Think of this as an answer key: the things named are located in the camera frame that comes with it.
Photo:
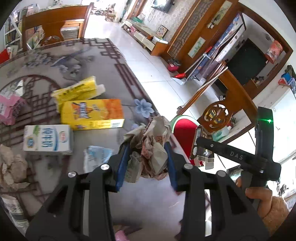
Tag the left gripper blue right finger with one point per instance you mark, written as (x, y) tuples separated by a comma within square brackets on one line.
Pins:
[(172, 170)]

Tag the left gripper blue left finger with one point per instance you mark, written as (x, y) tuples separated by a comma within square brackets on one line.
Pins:
[(124, 157)]

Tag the brown paper ball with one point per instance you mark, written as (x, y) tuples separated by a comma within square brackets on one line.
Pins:
[(149, 157)]

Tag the dark snack box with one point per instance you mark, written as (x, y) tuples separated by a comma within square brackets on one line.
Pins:
[(200, 156)]

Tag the right hand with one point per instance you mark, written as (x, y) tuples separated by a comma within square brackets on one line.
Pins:
[(265, 197)]

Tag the red watermelon stool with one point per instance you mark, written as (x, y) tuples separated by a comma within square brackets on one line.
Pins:
[(184, 129)]

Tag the blue white plastic wrapper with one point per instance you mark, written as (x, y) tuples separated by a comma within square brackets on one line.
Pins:
[(94, 156)]

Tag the orange yellow juice carton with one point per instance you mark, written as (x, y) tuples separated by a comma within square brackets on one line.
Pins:
[(92, 114)]

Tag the wooden chair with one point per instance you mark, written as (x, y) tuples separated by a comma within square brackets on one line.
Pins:
[(218, 114)]

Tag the white milk carton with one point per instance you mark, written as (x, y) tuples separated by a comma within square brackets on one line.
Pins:
[(48, 139)]

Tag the yellow tissue pack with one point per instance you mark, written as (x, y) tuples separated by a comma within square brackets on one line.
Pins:
[(83, 90)]

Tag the patterned table cloth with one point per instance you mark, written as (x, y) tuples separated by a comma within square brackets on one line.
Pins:
[(78, 208)]

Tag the white tv console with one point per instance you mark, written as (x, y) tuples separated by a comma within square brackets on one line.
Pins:
[(149, 40)]

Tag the crumpled brown paper wad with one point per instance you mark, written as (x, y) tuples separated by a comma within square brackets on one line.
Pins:
[(13, 170)]

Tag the crumpled newspaper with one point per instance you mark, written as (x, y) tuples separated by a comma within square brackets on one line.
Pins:
[(16, 213)]

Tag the pink plastic bag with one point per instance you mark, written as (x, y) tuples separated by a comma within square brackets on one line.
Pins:
[(11, 106)]

